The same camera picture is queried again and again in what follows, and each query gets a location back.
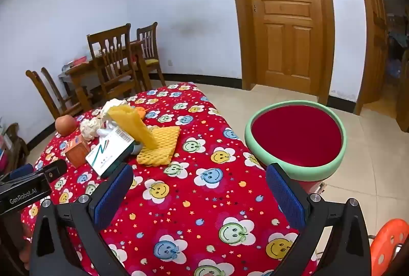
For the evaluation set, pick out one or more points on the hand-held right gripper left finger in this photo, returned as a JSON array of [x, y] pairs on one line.
[[111, 196]]

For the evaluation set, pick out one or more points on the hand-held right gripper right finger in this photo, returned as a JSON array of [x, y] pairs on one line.
[[284, 196]]

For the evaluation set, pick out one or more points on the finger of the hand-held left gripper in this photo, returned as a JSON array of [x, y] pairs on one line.
[[21, 172], [52, 169]]

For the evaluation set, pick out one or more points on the small orange box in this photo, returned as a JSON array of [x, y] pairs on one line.
[[76, 153]]

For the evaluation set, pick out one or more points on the white and green packet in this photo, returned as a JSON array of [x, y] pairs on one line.
[[108, 151]]

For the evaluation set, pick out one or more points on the red basin with green rim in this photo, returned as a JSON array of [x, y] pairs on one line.
[[297, 135]]

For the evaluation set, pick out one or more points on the white plastic bag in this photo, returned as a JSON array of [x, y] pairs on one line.
[[104, 133]]

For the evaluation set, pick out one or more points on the yellow foam net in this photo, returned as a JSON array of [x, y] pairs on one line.
[[134, 122], [164, 145]]

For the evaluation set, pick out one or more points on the orange peel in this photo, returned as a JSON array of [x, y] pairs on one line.
[[141, 112]]

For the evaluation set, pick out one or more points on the white tissue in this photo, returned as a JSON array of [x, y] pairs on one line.
[[113, 105]]

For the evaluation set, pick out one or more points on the red apple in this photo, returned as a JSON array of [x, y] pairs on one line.
[[65, 125]]

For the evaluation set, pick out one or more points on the red smiley flower tablecloth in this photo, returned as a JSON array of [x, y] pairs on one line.
[[191, 199]]

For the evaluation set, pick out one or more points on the wooden dining table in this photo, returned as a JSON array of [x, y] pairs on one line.
[[80, 69]]

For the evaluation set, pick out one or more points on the red book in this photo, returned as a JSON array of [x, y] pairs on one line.
[[78, 61]]

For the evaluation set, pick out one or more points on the orange plastic stool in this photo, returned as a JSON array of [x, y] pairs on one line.
[[388, 247]]

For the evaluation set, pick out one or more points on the open wooden door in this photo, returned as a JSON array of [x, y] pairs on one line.
[[403, 93]]

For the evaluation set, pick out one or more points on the wooden chair with yellow cushion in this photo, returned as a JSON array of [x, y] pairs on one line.
[[148, 39]]

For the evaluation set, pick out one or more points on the wooden panel door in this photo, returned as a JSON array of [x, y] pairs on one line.
[[281, 20]]

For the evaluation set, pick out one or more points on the wooden doorway frame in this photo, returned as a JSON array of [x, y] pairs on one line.
[[367, 39]]

